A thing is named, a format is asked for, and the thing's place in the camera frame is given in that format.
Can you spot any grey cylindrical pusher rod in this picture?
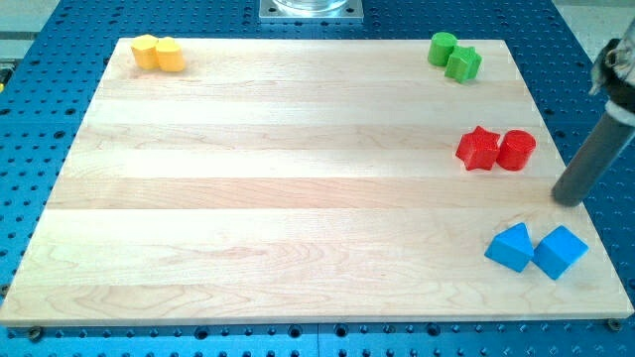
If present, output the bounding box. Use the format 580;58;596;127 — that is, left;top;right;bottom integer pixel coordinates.
552;112;634;206

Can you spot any red cylinder block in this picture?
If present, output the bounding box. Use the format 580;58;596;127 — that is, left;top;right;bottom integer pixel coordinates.
496;130;537;172

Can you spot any red star block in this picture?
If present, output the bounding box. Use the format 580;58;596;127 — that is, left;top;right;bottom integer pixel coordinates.
455;126;501;171

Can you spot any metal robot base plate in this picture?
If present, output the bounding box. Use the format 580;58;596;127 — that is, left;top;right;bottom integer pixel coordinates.
258;0;364;22

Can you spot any green cylinder block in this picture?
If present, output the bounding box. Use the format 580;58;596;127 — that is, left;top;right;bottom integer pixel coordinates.
428;32;457;66

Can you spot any blue triangular prism block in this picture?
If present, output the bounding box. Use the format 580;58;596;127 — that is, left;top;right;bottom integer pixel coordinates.
484;223;534;273

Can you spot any black bolt front left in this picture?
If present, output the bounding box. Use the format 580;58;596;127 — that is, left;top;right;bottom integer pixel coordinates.
26;326;44;342

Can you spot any yellow hexagonal block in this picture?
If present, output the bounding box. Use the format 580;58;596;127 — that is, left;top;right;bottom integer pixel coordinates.
130;34;159;69

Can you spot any light wooden board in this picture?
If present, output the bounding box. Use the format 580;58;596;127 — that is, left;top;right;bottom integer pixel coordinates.
1;38;633;327

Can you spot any black bolt front right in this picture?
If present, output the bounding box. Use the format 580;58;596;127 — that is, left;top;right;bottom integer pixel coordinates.
606;318;622;332

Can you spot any black bolt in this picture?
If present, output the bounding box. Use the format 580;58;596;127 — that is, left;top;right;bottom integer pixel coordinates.
26;326;44;342
606;318;622;332

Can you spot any green star block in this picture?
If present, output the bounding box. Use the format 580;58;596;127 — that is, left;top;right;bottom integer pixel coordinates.
444;46;482;83

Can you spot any yellow cylinder block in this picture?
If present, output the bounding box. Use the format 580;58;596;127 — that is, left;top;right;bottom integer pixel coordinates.
155;37;186;72

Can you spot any blue cube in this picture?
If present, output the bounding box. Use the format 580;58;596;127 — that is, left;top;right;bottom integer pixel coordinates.
532;225;588;280

